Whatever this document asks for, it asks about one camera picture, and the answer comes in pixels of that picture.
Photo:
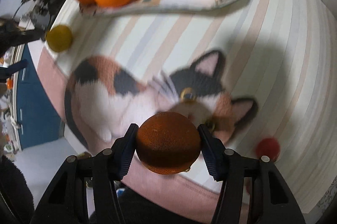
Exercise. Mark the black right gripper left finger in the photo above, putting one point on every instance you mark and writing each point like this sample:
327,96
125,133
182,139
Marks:
64,200

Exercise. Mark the large dark orange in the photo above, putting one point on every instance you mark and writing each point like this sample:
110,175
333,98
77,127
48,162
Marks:
168,143

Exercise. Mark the small red fruit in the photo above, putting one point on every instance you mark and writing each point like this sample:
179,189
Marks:
269,147

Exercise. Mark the striped cat blanket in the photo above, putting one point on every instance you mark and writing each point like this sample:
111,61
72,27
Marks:
251,70

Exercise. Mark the blue cabinet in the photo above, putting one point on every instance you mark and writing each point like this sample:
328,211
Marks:
38,120

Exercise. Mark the dark yellow lemon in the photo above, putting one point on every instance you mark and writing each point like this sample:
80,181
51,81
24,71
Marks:
59,38

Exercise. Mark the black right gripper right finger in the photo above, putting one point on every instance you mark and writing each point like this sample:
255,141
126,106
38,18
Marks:
271,200

